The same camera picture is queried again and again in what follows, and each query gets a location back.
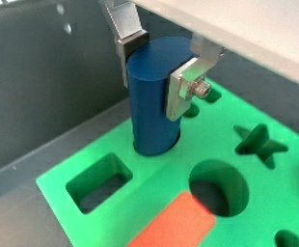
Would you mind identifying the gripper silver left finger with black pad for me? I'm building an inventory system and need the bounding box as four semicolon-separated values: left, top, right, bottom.
98;0;150;87

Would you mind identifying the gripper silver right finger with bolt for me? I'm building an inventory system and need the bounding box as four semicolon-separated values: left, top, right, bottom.
167;33;226;122

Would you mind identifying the blue oval cylinder block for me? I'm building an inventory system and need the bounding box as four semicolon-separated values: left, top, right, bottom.
127;37;194;155

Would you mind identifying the green shape sorter board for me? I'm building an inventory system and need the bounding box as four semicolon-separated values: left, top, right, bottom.
38;89;299;247

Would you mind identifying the red rectangular block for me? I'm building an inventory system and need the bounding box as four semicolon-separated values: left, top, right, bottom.
129;191;217;247

